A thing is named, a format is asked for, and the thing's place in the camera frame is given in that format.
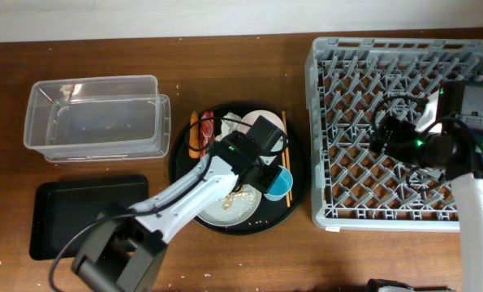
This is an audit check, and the light blue cup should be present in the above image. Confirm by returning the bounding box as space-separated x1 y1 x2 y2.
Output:
264 165 293 201

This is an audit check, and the wooden chopstick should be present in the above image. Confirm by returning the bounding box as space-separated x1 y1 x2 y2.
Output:
280 110 293 203
281 150 291 208

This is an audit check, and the white pink bowl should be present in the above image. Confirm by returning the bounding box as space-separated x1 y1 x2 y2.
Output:
236 109 285 155

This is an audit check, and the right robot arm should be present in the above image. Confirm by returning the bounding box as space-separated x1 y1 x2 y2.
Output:
370 81 483 291

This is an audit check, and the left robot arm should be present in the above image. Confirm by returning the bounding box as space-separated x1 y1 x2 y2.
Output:
71 129 287 291

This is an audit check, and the grey dishwasher rack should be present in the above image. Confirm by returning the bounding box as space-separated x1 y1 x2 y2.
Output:
304 37 483 232

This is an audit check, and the round black tray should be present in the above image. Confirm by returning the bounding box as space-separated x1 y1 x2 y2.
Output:
168 121 310 235

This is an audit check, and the grey plate with food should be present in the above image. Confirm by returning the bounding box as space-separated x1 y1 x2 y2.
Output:
197 184 262 227

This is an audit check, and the crumpled white tissue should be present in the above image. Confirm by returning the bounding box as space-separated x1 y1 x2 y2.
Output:
215 112 241 141

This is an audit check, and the red snack wrapper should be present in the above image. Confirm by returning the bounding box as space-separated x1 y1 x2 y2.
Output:
199 111 215 157

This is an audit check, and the orange carrot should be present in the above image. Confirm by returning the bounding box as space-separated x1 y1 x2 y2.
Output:
188 111 201 159

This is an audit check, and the clear plastic bin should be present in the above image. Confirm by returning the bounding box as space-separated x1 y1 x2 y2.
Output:
24 75 171 163

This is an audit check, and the black rectangular tray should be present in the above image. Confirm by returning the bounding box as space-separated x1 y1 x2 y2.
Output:
29 174 149 260

